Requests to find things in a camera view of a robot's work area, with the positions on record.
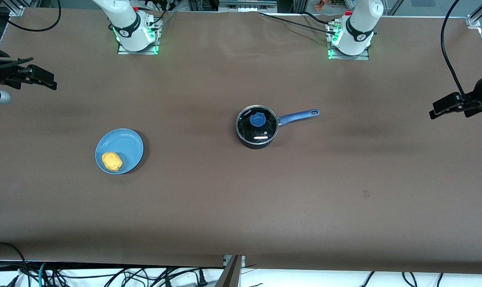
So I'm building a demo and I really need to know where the yellow potato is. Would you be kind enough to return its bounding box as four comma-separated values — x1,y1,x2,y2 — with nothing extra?
102,152,123,172

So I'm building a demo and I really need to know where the glass lid with blue knob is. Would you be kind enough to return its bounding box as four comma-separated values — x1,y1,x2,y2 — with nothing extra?
236,106,279,143

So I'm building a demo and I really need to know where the blue plate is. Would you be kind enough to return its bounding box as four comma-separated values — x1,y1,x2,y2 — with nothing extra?
95,128,144,175

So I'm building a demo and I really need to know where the brown paper table cover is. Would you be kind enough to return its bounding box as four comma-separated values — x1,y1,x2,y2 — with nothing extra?
0,8,482,275

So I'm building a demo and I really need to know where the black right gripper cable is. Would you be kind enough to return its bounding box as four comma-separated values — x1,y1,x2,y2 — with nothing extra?
0,57,34,67

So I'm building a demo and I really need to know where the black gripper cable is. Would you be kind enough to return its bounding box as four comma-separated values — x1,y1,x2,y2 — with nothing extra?
0,57,34,67
441,0,482,109

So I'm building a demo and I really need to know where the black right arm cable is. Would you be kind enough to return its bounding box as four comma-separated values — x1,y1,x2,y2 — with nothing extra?
0,0,62,32

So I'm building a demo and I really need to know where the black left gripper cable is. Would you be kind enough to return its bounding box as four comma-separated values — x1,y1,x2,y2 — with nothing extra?
441,0,482,109

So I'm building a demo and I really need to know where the aluminium frame profile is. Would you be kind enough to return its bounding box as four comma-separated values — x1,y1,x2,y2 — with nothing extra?
466,0,482,28
2,0,26,17

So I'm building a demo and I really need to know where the short black table cable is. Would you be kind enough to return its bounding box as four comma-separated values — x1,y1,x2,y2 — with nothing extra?
301,11,334,25

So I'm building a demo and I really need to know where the black looped floor cable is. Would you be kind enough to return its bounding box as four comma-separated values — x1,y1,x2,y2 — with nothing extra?
0,242,31,287

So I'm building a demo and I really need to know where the long black table cable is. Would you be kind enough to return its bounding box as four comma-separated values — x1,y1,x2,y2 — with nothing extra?
259,13,331,32

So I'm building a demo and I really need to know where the dark pot with blue handle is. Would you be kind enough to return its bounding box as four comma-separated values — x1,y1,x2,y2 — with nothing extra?
236,105,320,150

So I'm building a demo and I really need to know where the metal frame crossbar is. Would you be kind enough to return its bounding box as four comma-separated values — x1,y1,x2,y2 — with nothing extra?
218,0,278,13

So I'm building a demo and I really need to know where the black cable with plug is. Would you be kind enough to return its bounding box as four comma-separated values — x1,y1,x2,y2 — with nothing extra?
117,267,209,287

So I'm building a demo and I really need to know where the grey metal frame post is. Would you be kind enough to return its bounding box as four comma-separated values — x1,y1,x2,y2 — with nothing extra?
215,255,245,287

